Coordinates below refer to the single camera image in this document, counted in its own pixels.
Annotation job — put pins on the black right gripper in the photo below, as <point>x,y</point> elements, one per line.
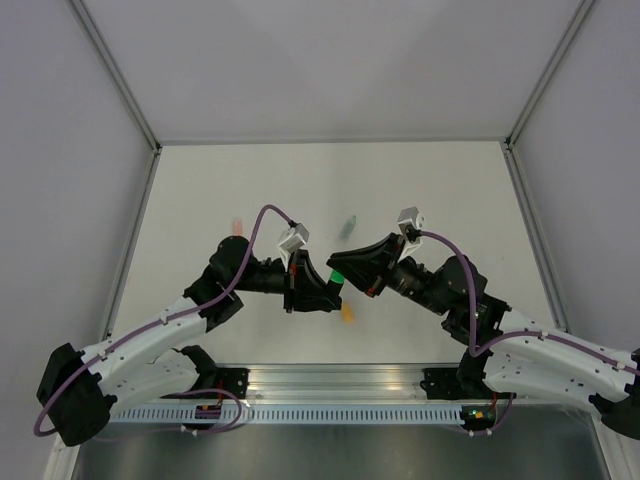
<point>363,269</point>

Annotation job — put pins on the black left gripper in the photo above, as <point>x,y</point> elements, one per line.
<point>306,277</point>

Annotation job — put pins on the dark green highlighter pen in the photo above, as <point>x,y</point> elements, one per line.
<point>335,283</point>

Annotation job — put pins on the translucent green highlighter pen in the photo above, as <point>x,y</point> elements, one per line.
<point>348,228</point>

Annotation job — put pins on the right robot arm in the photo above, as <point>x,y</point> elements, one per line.
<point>506,351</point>

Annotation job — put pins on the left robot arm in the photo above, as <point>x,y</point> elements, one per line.
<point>206,304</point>

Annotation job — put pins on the orange pen cap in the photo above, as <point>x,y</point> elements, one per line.
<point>347,314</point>

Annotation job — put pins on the orange highlighter pen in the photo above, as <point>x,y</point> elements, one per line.
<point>237,226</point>

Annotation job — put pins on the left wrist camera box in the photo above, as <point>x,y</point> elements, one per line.
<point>291,240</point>

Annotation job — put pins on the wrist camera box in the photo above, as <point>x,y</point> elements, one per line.
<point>410,223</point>
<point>291,240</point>

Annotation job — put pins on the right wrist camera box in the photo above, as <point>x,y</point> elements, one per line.
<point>410,223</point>

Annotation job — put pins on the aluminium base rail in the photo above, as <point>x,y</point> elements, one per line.
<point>350,382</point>

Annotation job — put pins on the white slotted cable duct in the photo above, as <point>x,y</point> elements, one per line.
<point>294,414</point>

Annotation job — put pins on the right aluminium frame post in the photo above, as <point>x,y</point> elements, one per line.
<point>559,53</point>

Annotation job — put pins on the aluminium frame post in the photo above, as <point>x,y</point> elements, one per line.
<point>559,53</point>
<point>91,30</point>

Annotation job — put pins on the left aluminium frame post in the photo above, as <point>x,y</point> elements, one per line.
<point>91,30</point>

